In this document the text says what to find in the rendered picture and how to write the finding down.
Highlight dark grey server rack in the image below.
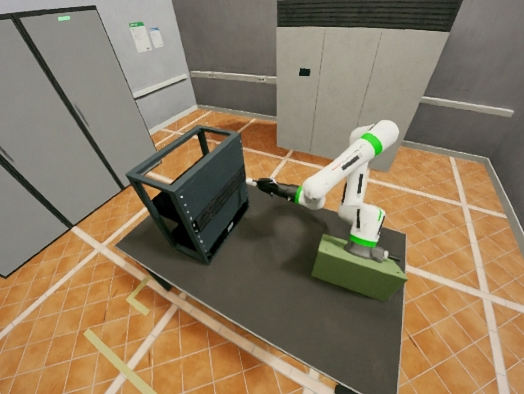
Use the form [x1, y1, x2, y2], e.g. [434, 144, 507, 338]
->
[125, 125, 250, 266]

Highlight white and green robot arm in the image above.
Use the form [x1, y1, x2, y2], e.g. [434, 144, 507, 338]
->
[285, 121, 401, 263]

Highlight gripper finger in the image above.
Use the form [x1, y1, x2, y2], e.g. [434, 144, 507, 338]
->
[246, 177, 276, 189]
[246, 182, 275, 197]

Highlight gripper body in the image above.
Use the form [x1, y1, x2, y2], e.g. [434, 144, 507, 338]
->
[269, 182, 289, 198]

